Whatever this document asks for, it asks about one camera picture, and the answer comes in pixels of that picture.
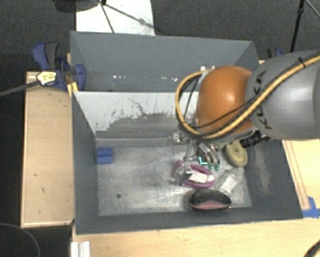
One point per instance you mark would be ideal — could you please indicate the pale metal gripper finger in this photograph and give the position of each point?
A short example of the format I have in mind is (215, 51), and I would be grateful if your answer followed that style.
(188, 169)
(179, 177)

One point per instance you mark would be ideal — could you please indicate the pale yellow round disc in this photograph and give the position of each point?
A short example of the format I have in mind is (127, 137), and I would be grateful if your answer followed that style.
(236, 154)

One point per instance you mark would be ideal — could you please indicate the clear plastic bottle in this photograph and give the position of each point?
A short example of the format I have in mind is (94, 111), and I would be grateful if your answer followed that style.
(229, 182)

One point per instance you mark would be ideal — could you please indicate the grey metal bin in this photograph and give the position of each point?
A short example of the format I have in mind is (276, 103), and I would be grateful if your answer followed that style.
(138, 175)

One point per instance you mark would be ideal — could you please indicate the blue sponge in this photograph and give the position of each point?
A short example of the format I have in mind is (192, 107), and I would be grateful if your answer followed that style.
(104, 155)

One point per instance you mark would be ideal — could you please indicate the pale wood board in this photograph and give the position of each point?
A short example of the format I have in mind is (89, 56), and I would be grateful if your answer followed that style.
(47, 157)

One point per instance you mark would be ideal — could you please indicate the black cylinder on white bracket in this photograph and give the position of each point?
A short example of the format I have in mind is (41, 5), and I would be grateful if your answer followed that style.
(252, 140)

